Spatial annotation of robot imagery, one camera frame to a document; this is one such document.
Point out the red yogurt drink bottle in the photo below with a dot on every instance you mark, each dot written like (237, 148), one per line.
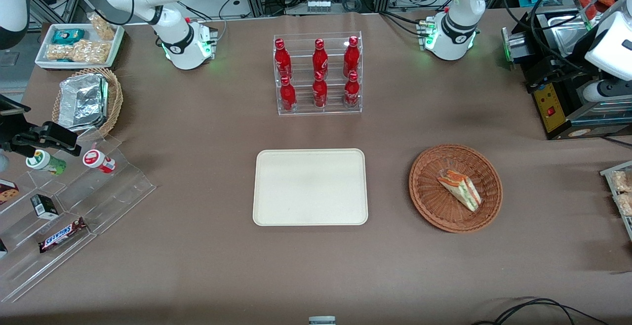
(98, 161)

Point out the small black box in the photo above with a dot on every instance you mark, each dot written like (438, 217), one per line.
(44, 206)

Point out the cream rectangular tray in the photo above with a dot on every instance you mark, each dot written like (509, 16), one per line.
(310, 186)

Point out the white power strip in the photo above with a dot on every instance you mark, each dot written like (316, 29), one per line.
(319, 5)

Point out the large clear peanut bag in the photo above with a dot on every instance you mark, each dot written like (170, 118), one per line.
(84, 51)

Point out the silver foil package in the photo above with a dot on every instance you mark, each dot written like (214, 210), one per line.
(83, 101)

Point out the clear acrylic bottle rack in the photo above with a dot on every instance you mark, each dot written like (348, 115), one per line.
(335, 110)

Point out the small clear peanut bag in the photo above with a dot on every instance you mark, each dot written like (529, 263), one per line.
(102, 27)

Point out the white snack tray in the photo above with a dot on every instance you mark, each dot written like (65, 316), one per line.
(43, 60)

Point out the red snack packet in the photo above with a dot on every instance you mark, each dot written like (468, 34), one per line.
(603, 3)

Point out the black food warmer machine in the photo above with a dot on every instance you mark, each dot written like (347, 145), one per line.
(553, 102)

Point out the small grey device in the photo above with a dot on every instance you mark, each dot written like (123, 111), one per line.
(322, 320)

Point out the tan wicker basket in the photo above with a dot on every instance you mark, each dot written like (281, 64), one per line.
(116, 100)

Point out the red cola bottle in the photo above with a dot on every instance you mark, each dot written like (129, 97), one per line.
(283, 58)
(320, 93)
(351, 56)
(351, 93)
(320, 57)
(288, 95)

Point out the brown cookie box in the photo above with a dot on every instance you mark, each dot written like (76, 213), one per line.
(7, 191)

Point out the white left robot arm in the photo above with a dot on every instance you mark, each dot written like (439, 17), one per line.
(456, 14)

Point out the brown round wicker basket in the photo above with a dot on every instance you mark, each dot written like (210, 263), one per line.
(434, 191)

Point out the green yogurt drink bottle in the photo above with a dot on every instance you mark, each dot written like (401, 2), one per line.
(47, 163)

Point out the clear bag of snacks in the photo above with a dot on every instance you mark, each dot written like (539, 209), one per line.
(621, 181)
(625, 204)

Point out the snickers chocolate bar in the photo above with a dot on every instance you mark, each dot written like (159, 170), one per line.
(61, 235)

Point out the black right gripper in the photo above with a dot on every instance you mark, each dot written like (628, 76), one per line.
(10, 134)

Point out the clear acrylic stepped display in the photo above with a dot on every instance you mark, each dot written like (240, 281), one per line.
(108, 201)

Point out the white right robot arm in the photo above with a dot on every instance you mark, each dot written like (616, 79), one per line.
(168, 23)

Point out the teal snack packet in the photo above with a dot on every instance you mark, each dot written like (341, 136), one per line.
(68, 36)

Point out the triangle sandwich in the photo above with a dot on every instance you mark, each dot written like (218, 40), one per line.
(461, 186)

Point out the white tray with snacks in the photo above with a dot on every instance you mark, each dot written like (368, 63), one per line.
(610, 172)

